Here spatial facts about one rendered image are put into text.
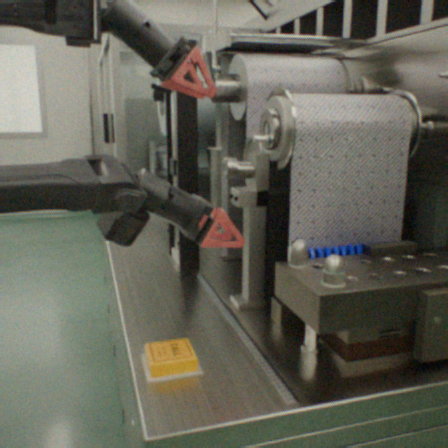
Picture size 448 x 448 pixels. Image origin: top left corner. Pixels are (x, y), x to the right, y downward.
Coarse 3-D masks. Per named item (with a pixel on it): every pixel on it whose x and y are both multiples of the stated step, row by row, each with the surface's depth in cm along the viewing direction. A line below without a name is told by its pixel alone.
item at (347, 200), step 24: (312, 168) 82; (336, 168) 83; (360, 168) 85; (384, 168) 86; (312, 192) 83; (336, 192) 84; (360, 192) 86; (384, 192) 87; (312, 216) 84; (336, 216) 85; (360, 216) 87; (384, 216) 88; (312, 240) 85; (336, 240) 86; (360, 240) 88; (384, 240) 89
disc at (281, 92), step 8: (280, 88) 82; (272, 96) 86; (280, 96) 82; (288, 96) 80; (288, 104) 80; (288, 112) 80; (288, 144) 81; (288, 152) 81; (280, 160) 84; (288, 160) 81; (280, 168) 85
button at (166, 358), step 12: (156, 348) 72; (168, 348) 72; (180, 348) 72; (192, 348) 72; (156, 360) 68; (168, 360) 68; (180, 360) 68; (192, 360) 69; (156, 372) 67; (168, 372) 68; (180, 372) 68
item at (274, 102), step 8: (272, 104) 84; (280, 104) 81; (280, 112) 81; (280, 120) 81; (288, 120) 80; (288, 128) 80; (280, 136) 81; (288, 136) 80; (280, 144) 82; (272, 152) 85; (280, 152) 82; (272, 160) 86
